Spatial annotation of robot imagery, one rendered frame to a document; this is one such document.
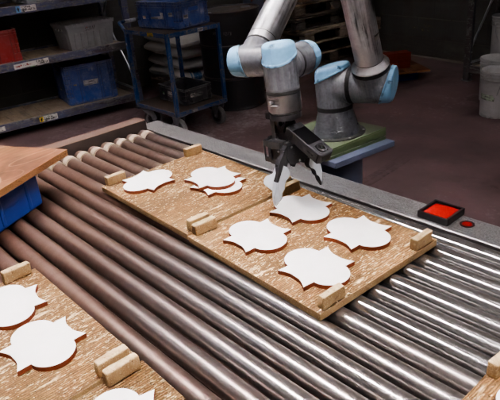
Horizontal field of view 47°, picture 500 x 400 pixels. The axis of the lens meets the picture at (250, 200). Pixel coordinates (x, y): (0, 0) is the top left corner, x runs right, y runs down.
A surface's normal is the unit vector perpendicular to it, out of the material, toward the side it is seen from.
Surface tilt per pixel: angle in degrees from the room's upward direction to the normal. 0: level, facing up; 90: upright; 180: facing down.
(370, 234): 0
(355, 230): 0
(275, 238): 0
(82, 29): 96
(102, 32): 96
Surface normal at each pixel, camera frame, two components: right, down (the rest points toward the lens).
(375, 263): -0.08, -0.90
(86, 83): 0.53, 0.33
